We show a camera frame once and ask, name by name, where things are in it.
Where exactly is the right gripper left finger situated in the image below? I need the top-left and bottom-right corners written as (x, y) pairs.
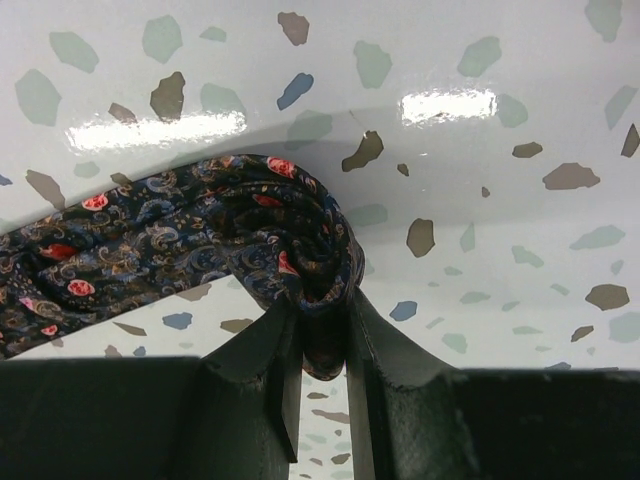
top-left (1, 301), bottom-right (301, 479)

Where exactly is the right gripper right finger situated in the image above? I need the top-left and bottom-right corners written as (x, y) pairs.
top-left (347, 293), bottom-right (639, 479)

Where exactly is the navy floral paisley tie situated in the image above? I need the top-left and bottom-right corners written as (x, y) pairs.
top-left (1, 155), bottom-right (365, 381)

